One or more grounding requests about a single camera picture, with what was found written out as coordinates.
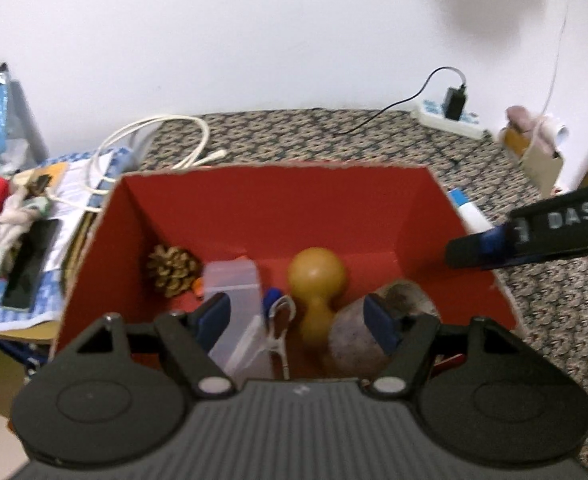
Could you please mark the clear plastic box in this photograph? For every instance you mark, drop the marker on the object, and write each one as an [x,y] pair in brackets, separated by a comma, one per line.
[241,285]

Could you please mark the thin white wall pipe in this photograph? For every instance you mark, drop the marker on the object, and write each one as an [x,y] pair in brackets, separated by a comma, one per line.
[556,60]

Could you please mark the white rolled paper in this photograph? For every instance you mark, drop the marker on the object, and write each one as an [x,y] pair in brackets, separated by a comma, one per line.
[560,131]

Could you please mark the red cardboard box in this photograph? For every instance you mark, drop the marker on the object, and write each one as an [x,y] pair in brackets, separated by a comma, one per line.
[284,210]

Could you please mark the pine cone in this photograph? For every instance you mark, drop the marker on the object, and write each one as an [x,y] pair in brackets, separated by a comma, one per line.
[171,270]

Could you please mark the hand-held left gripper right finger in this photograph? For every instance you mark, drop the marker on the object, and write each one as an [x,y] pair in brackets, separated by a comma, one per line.
[380,322]

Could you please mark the beige paper bag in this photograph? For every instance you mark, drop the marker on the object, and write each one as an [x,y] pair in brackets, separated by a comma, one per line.
[541,170]

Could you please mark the white box blue edge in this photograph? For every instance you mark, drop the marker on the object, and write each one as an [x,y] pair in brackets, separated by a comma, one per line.
[474,215]

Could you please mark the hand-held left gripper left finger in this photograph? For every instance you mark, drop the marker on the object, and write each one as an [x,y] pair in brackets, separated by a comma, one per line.
[213,320]

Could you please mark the white power strip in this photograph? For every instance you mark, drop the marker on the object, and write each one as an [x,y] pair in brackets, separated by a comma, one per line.
[466,122]

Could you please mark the black flat remote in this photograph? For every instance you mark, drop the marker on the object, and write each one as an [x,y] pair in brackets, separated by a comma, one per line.
[29,265]

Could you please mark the blue white papers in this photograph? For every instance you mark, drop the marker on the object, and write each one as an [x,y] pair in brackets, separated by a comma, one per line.
[74,180]

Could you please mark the small metal scissors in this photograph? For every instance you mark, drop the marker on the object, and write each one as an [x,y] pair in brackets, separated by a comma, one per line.
[280,330]

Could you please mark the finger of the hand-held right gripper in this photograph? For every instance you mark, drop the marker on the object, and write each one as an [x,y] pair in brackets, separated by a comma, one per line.
[479,250]

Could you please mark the black charger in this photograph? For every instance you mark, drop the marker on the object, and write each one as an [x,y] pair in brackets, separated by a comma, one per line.
[455,104]

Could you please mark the clear printed tape roll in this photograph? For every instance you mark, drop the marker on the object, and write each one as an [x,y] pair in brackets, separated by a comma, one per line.
[354,340]

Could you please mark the pink plush toy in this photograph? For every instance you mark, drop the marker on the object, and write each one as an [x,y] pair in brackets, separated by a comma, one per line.
[521,117]

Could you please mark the white rag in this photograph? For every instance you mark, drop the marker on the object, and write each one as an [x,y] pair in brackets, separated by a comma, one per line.
[9,220]

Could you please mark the brown gourd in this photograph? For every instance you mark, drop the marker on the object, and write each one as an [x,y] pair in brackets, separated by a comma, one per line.
[316,275]

